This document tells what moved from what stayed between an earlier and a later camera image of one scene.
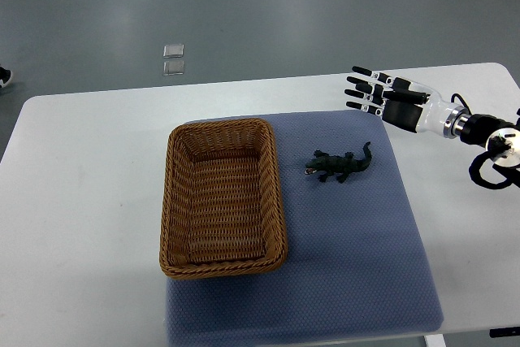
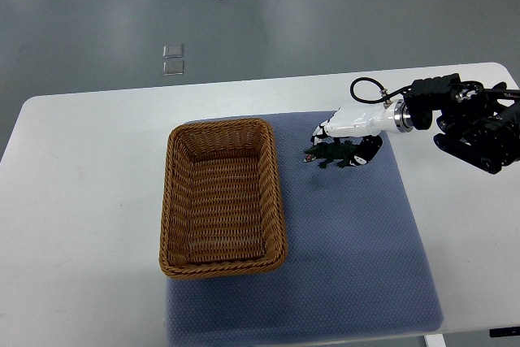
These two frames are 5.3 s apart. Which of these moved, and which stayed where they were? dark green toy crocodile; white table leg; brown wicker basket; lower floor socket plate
Moved: dark green toy crocodile
Stayed: lower floor socket plate; brown wicker basket; white table leg
